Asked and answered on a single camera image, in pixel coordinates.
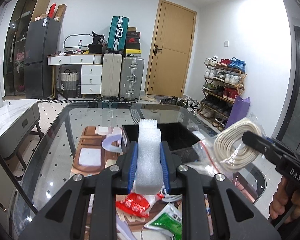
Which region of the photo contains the white rope coil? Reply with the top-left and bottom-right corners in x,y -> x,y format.
213,117 -> 266,173

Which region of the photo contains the green medicine packet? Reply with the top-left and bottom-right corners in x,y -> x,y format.
144,203 -> 182,240

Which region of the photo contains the person's right hand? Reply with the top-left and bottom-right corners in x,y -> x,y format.
269,177 -> 300,223

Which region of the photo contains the black storage box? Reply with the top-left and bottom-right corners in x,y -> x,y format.
121,122 -> 200,163

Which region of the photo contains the purple bag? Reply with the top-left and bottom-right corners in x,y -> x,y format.
225,96 -> 250,129

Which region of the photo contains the wooden shoe rack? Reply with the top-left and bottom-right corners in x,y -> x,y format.
199,56 -> 247,131

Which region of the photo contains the grey aluminium suitcase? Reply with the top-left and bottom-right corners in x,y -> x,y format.
119,56 -> 145,102

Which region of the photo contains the beige suitcase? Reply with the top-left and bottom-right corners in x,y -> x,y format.
101,54 -> 122,98

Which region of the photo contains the woven laundry basket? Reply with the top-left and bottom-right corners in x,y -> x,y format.
61,69 -> 79,98

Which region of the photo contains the stack of shoe boxes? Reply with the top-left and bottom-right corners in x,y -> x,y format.
125,27 -> 141,57

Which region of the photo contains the wooden door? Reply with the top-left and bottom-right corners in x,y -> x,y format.
145,0 -> 197,97

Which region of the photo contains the white drawer desk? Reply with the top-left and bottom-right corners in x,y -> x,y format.
47,54 -> 102,99

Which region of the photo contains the teal suitcase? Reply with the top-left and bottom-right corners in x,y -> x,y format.
107,16 -> 129,54

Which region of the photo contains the black bag on desk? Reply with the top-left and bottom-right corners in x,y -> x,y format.
88,32 -> 108,54

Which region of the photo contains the water bottle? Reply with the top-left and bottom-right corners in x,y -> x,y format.
77,40 -> 82,54

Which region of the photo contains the grey marble side table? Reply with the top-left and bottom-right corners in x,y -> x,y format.
0,99 -> 43,168

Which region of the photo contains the oval desk mirror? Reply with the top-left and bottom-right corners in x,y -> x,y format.
63,34 -> 93,52

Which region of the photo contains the black refrigerator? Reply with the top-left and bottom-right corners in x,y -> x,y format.
24,17 -> 61,99

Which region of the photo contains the dark glass cabinet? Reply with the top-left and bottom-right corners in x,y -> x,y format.
3,0 -> 50,96

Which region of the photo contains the white charging cable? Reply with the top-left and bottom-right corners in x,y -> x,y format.
154,188 -> 183,203

